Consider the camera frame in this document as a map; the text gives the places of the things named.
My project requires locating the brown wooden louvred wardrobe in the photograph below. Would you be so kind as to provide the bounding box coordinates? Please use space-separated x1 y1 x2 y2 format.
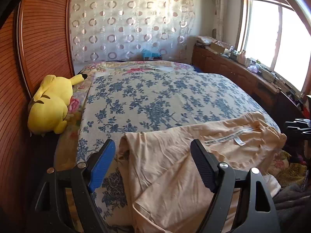
1 0 74 227

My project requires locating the yellow pikachu plush toy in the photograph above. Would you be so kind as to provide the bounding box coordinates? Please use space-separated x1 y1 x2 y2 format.
27 74 87 136

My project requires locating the beige printed t-shirt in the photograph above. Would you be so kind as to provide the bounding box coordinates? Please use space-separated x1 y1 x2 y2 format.
118 112 286 232

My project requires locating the sheer circle pattern curtain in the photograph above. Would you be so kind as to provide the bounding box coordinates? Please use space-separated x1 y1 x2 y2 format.
70 0 195 64

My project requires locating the brown wooden low cabinet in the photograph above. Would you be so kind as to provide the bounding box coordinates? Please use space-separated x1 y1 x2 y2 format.
192 45 304 118

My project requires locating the cream side window curtain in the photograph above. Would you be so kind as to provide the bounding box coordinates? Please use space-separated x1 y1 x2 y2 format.
215 0 227 41

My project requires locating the blue toy at bed head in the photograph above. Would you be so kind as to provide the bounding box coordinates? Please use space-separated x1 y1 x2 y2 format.
141 49 162 61

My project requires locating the window with wooden frame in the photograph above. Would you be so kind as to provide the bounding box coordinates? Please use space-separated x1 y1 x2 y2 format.
237 0 310 96

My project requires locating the blue floral bed cover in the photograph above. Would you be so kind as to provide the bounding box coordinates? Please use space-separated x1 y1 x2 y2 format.
76 70 281 232

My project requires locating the cardboard box on cabinet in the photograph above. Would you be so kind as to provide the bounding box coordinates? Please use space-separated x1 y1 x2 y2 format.
210 43 225 54

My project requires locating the pink bottle on sill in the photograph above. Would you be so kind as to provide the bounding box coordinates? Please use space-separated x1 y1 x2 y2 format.
237 50 246 65

